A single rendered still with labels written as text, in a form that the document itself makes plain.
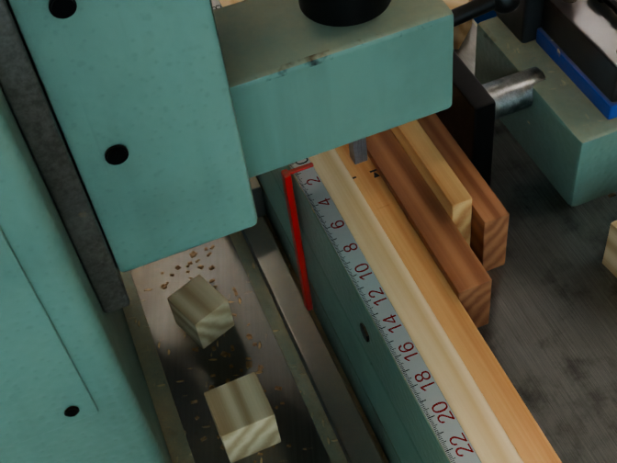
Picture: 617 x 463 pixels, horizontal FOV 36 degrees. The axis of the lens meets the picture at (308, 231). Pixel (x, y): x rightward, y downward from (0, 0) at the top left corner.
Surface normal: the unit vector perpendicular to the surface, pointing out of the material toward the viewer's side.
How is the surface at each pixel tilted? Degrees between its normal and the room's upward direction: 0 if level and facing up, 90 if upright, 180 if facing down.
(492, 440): 0
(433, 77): 90
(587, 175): 90
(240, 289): 0
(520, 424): 0
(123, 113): 90
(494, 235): 90
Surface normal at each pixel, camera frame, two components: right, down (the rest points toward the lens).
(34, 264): 0.36, 0.69
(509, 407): -0.10, -0.65
